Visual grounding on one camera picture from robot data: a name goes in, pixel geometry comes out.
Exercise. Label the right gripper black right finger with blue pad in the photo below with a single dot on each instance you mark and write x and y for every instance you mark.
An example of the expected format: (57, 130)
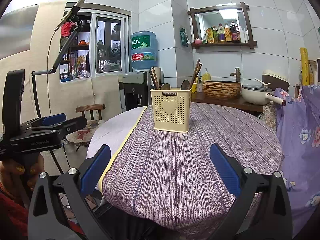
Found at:
(261, 209)

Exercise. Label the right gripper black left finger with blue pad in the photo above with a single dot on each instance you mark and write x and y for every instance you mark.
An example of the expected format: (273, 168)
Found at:
(47, 218)

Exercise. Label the brown wooden chopstick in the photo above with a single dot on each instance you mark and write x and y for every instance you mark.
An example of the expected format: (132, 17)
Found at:
(195, 73)
(155, 79)

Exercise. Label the person's left hand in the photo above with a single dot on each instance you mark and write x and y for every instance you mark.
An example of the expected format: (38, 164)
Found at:
(11, 169)

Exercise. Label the wooden chair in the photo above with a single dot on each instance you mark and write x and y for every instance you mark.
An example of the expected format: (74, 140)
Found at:
(83, 137)

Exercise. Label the purple floral cloth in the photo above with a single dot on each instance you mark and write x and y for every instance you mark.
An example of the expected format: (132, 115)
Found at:
(297, 128)

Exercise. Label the purple striped tablecloth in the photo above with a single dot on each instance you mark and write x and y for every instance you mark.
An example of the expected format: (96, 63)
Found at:
(168, 177)

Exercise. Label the cream frying pan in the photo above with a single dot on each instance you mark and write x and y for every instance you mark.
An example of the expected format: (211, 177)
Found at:
(260, 95)

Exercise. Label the black water dispenser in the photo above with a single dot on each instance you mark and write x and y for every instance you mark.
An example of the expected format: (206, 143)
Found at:
(137, 87)

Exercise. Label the woven brown basin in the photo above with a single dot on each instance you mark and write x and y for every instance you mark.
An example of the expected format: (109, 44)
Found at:
(221, 89)

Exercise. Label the dark wooden counter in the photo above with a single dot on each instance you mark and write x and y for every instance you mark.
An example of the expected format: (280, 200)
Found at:
(238, 103)

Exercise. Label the cream rice cooker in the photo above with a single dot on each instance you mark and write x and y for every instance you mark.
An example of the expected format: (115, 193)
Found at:
(273, 80)

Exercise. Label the cream plastic utensil holder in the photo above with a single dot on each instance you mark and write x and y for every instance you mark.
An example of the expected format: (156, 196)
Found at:
(171, 109)

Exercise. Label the bronze faucet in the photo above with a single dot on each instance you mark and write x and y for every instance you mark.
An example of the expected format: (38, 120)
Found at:
(236, 74)

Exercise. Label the yellow cup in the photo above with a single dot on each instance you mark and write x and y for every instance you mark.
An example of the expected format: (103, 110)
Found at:
(194, 88)

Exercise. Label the yellow soap dispenser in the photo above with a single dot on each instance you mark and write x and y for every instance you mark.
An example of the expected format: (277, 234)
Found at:
(206, 76)

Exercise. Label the blue water bottle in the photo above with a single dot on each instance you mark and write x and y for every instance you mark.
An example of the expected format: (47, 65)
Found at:
(143, 50)

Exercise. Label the yellow roll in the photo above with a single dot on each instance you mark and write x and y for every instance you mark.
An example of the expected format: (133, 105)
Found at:
(305, 66)

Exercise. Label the wooden framed shelf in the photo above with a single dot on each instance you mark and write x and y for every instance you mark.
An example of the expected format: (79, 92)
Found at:
(222, 25)

